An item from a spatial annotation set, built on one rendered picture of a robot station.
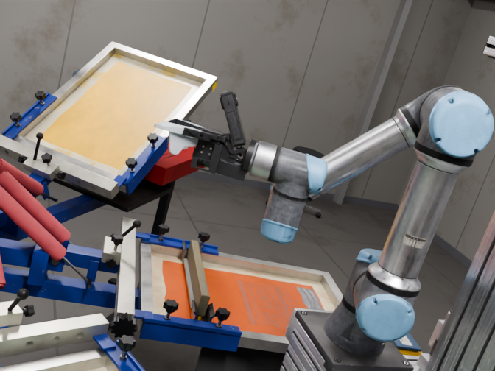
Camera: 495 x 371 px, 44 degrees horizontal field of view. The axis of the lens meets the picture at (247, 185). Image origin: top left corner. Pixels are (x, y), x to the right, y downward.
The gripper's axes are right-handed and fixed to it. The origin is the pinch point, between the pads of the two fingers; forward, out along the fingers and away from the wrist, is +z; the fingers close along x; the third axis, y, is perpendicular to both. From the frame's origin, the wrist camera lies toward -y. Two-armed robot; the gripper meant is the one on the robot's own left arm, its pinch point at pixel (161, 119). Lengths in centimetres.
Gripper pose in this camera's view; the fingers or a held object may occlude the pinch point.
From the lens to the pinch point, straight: 127.0
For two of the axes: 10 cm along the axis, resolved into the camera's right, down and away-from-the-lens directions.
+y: -2.8, 9.5, 1.6
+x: 0.5, -1.5, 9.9
